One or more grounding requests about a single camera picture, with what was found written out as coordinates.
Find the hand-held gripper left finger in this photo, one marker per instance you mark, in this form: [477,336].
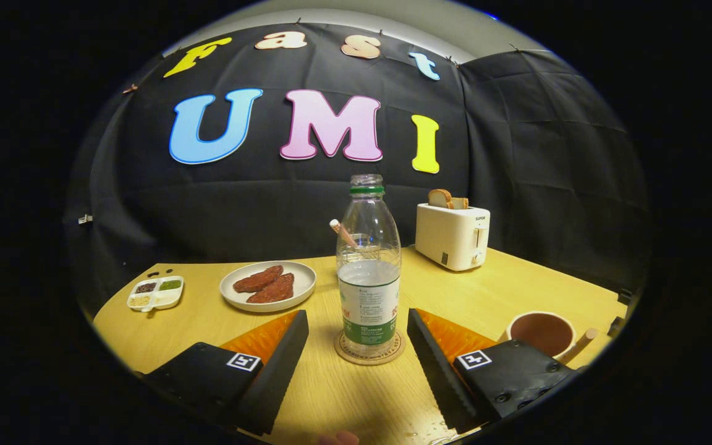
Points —
[272,377]

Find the black backdrop cloth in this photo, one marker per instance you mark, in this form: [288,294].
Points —
[269,210]

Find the copper clip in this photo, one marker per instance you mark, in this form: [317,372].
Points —
[128,89]

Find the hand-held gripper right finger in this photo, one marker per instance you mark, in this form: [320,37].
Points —
[436,377]

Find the white toaster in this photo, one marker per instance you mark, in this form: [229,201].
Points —
[449,238]

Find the toast slice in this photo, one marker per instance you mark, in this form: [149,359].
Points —
[439,198]
[460,203]

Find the clear plastic juice bottle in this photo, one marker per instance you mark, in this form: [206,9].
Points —
[368,296]

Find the white round plate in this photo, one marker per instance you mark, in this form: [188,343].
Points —
[300,278]

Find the white condiment tray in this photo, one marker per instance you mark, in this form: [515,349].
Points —
[155,300]

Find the wooden table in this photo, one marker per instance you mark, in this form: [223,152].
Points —
[343,395]

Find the round wooden coaster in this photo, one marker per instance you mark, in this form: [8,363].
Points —
[340,352]

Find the silver clip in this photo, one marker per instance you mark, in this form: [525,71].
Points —
[86,219]

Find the wooden stick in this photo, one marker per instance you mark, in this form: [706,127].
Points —
[339,228]

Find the brown meat slice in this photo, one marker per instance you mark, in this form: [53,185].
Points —
[272,290]
[257,279]

